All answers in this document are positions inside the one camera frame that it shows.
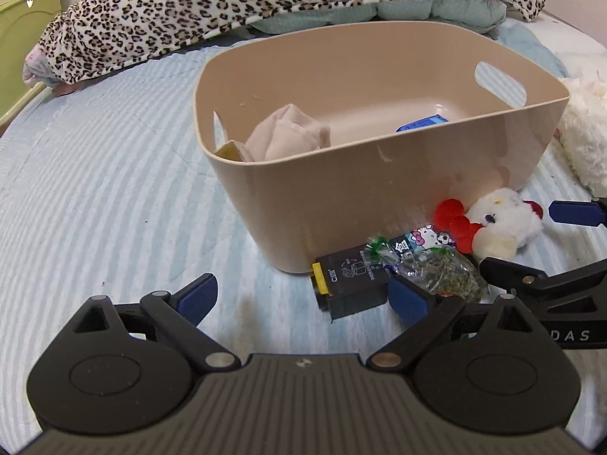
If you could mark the blue striped bed sheet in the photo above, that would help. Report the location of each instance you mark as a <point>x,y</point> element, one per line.
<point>95,175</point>

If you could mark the pink folded cloth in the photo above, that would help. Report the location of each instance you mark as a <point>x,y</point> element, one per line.
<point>284,135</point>

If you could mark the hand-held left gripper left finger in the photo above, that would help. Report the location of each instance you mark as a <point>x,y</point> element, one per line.
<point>198,296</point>

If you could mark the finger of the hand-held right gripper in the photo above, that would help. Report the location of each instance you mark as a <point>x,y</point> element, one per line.
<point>571,213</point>
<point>514,270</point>

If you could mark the white fluffy blanket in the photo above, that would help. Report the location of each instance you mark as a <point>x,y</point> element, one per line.
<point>588,128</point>

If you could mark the leopard print blanket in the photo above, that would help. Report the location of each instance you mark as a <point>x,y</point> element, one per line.
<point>189,0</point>

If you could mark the cartoon sticker pack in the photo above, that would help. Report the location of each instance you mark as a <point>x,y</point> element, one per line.
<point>422,239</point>

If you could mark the beige plastic basket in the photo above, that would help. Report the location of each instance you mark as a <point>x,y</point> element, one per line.
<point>332,189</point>

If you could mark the teal quilted comforter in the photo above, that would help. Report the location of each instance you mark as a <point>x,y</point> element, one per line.
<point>427,12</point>

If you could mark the clear bag of dried herbs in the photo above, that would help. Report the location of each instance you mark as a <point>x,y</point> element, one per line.
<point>441,270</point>

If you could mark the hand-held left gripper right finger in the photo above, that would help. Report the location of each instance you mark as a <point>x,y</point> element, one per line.
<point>409,303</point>

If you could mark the yellow item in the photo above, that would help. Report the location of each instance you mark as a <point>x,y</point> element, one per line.
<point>230,150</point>

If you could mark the pink crumpled cloth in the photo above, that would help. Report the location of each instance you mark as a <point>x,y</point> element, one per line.
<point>35,66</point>

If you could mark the blue packet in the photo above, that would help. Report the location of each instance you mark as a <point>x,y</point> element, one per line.
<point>422,124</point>

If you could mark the white plush toy red bow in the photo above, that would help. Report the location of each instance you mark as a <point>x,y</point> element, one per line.
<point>502,218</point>

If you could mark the black box with yellow end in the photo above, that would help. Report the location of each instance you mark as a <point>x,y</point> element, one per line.
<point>353,289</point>

